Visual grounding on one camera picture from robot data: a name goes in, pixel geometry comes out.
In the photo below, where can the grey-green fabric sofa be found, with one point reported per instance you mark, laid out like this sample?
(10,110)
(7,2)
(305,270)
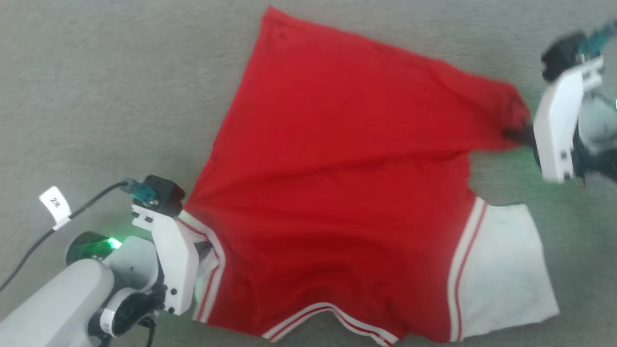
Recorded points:
(96,96)

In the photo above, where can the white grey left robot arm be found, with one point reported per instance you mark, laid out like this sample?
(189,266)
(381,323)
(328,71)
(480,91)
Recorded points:
(62,299)

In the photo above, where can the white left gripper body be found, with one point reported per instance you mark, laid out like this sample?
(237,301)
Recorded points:
(176,260)

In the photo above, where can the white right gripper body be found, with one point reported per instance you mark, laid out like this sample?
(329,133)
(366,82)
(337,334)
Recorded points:
(556,125)

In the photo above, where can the red and white t-shirt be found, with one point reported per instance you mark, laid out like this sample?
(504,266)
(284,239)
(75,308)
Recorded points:
(347,183)

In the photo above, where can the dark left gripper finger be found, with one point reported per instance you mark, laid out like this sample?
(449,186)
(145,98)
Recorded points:
(203,247)

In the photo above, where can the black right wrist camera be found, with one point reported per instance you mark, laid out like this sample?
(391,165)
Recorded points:
(564,55)

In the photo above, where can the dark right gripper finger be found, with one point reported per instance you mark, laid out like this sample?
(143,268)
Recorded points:
(520,135)

